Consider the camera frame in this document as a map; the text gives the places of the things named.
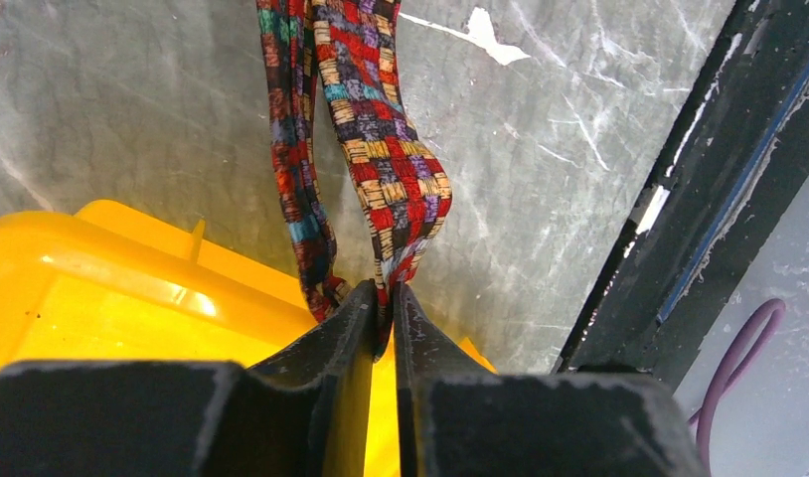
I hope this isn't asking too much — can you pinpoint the multicolour patterned necktie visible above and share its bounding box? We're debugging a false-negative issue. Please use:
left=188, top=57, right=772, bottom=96
left=256, top=1, right=452, bottom=354

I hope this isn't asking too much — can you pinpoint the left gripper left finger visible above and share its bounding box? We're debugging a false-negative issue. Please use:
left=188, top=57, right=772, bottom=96
left=0, top=280, right=378, bottom=476

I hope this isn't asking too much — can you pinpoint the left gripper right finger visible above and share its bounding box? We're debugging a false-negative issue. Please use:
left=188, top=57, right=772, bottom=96
left=391, top=284, right=705, bottom=476

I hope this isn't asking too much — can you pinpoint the yellow plastic tray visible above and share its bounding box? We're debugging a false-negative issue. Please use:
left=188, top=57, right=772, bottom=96
left=0, top=199, right=498, bottom=477

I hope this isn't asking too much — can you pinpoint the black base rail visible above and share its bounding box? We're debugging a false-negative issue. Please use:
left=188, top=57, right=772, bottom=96
left=555, top=1, right=809, bottom=386

